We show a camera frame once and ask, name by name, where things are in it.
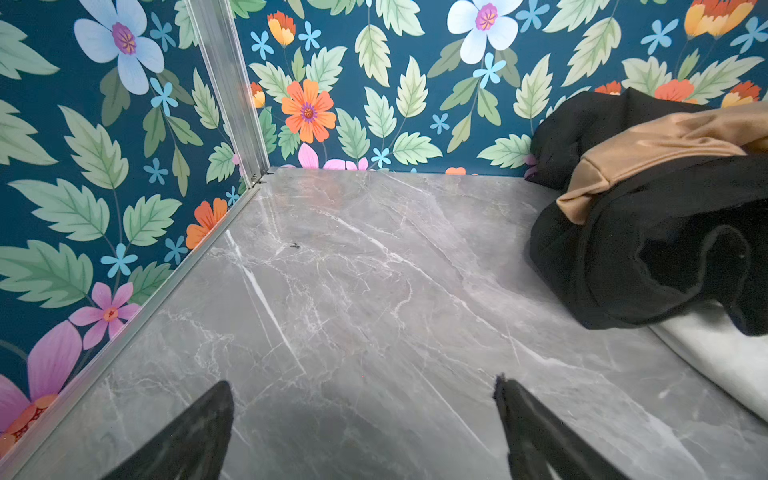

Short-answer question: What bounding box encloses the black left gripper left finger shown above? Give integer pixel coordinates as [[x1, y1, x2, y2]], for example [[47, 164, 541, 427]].
[[106, 380, 234, 479]]

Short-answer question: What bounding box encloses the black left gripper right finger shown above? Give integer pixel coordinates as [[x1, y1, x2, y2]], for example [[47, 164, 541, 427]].
[[493, 375, 627, 479]]

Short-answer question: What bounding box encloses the white cloth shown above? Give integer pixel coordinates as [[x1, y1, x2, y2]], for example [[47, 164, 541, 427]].
[[650, 302, 767, 420]]

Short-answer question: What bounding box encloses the black cloth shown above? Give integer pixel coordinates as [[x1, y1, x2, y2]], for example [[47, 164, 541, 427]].
[[529, 89, 767, 336]]

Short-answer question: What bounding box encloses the tan cloth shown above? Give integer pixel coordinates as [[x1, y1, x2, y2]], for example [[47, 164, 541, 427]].
[[556, 101, 767, 225]]

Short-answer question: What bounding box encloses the aluminium frame post back left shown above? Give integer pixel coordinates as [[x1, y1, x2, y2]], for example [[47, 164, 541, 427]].
[[186, 0, 270, 188]]

